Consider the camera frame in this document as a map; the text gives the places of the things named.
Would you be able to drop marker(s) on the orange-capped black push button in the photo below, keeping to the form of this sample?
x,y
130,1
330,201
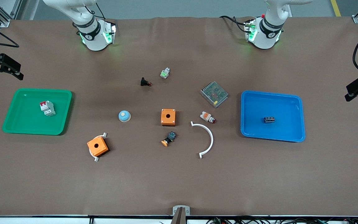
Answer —
x,y
171,136

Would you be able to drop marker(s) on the orange button box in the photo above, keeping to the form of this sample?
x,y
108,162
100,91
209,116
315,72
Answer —
x,y
101,149
164,119

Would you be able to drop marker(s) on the blue round dome buzzer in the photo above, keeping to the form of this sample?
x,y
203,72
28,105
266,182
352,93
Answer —
x,y
124,116

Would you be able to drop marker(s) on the green plastic tray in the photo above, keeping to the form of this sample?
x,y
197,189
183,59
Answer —
x,y
23,121

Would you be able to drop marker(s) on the red push button switch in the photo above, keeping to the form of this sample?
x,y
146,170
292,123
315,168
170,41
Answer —
x,y
206,116

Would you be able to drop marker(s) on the green white push button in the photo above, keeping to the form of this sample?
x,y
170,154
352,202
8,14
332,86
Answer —
x,y
165,73

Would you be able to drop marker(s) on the white table edge rail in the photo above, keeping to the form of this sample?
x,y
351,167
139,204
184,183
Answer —
x,y
42,220

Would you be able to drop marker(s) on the grey metal bracket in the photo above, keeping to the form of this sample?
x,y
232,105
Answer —
x,y
175,211

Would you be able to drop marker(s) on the dark camera pole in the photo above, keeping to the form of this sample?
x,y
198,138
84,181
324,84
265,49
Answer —
x,y
179,217

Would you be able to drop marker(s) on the small black terminal block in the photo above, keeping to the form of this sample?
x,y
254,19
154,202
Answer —
x,y
269,119

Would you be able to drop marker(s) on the brown table cover mat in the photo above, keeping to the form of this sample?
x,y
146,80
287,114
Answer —
x,y
179,180

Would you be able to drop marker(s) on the blue plastic tray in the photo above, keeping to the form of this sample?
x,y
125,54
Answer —
x,y
284,105

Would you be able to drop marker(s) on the black switch with red tip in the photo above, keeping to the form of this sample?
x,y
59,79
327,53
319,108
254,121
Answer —
x,y
143,81

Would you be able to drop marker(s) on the grey circuit breaker red switch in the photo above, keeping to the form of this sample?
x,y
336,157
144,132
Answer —
x,y
48,109

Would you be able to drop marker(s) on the metal mesh power supply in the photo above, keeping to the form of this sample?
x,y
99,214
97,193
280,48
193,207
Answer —
x,y
213,94

